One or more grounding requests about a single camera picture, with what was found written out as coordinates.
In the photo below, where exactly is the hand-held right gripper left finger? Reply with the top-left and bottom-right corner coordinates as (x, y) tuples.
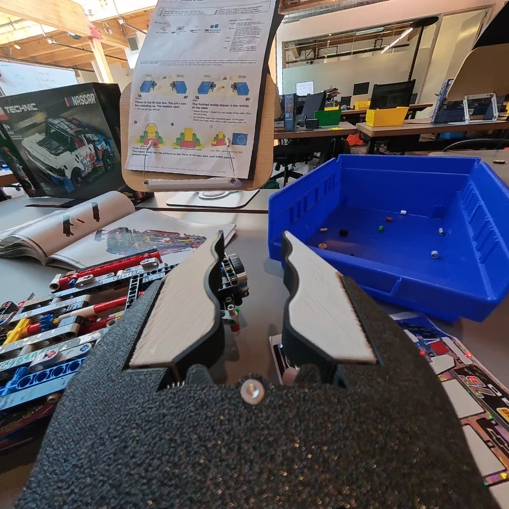
(128, 231), (226, 374)

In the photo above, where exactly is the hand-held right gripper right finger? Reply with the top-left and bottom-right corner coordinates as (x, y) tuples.
(282, 230), (378, 380)

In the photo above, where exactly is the instruction booklet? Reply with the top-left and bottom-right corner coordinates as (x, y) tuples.
(0, 191), (237, 271)

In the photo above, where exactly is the partly built toy car model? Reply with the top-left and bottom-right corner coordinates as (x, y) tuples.
(0, 251), (250, 442)

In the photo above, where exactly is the wood-edged office desk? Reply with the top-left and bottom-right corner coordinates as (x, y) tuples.
(274, 121), (358, 140)
(356, 115), (509, 153)

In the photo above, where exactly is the blue plastic bin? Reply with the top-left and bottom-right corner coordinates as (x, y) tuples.
(267, 154), (509, 323)

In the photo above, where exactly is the black office chair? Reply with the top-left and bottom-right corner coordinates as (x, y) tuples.
(274, 139), (350, 187)

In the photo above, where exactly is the shiny sticker sheet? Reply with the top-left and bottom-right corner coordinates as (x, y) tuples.
(270, 312), (509, 488)

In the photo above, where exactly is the wooden document stand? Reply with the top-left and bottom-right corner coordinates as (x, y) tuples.
(119, 73), (277, 209)
(447, 44), (509, 124)

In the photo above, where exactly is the green plastic bin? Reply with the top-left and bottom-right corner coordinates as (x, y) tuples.
(314, 108), (343, 126)

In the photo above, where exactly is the blue and orange box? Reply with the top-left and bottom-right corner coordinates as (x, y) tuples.
(283, 93), (297, 132)

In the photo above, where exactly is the large yellow plastic bin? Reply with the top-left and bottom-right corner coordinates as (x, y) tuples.
(365, 106), (410, 128)

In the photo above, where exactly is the black toy car set box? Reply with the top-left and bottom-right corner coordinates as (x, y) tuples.
(0, 82), (156, 199)

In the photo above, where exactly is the large black monitor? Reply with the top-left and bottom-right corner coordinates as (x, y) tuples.
(369, 80), (416, 110)

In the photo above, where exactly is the printed instruction sheet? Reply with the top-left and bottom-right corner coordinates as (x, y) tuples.
(124, 0), (284, 179)

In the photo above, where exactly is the blue toy set box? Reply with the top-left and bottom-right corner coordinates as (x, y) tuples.
(431, 78), (456, 124)

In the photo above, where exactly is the whiteboard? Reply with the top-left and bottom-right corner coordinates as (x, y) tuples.
(0, 60), (78, 98)

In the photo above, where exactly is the black floor lamp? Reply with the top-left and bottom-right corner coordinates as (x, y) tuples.
(407, 17), (438, 82)

